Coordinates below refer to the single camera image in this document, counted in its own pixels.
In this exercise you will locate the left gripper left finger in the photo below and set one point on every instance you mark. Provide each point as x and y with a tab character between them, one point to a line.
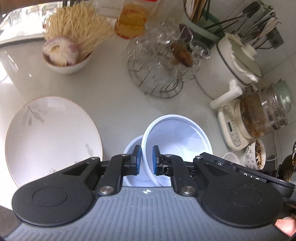
112	172

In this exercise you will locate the white rice cooker pot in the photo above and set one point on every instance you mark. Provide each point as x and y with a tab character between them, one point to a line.
230	60

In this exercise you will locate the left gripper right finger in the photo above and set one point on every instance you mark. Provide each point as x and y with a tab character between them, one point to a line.
180	172

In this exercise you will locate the purple onion half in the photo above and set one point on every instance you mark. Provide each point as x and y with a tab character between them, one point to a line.
69	49

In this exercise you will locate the bundle of dry noodles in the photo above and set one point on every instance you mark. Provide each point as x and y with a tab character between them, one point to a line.
80	23

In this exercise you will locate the person's hand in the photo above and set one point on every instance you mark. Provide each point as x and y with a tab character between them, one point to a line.
287	225

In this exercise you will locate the green utensil holder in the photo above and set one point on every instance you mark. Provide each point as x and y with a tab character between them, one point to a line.
201	22

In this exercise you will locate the glass electric kettle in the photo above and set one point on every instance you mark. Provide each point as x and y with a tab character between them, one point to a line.
261	111

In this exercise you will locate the white bowl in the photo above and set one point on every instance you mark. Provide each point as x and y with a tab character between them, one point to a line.
173	134
141	179

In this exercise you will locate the white floral plate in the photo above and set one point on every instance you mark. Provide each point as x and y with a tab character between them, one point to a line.
47	135

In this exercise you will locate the garlic cloves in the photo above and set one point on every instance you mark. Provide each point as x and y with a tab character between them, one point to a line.
56	57

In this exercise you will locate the amber oil bottle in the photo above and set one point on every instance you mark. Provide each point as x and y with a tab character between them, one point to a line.
133	16

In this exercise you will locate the small patterned cup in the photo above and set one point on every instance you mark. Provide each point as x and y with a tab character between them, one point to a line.
255	155

